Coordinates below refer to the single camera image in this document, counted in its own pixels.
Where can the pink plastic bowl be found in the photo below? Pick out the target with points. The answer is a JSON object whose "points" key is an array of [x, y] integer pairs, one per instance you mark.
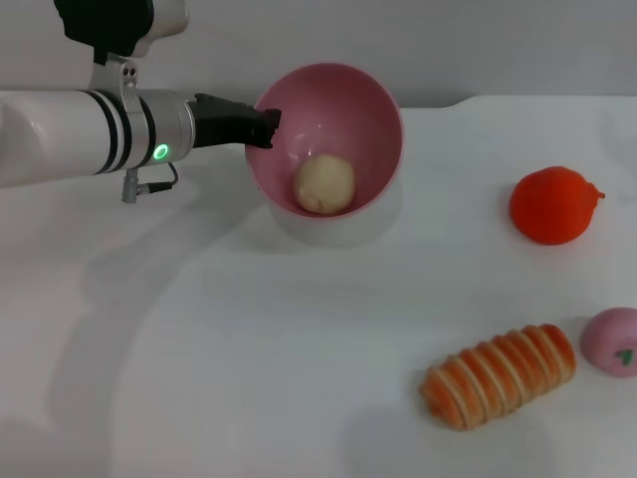
{"points": [[343, 114]]}

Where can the orange striped bread roll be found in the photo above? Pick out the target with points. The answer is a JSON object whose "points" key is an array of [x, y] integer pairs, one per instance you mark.
{"points": [[497, 373]]}

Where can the pink peach bun toy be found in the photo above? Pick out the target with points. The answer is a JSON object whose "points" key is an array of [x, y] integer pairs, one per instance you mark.
{"points": [[607, 338]]}

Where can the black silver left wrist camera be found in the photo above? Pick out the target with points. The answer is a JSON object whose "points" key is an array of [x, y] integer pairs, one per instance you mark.
{"points": [[114, 25]]}

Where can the orange red persimmon toy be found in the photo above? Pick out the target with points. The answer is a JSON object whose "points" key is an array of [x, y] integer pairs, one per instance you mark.
{"points": [[550, 206]]}

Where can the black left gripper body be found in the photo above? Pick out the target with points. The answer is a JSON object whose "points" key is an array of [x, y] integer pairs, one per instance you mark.
{"points": [[224, 122]]}

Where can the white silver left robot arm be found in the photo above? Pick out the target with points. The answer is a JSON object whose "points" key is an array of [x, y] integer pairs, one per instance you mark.
{"points": [[74, 134]]}

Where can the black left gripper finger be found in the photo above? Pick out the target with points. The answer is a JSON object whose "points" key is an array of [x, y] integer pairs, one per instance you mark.
{"points": [[269, 127]]}

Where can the beige egg yolk pastry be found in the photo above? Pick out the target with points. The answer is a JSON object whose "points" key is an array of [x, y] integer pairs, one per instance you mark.
{"points": [[324, 184]]}

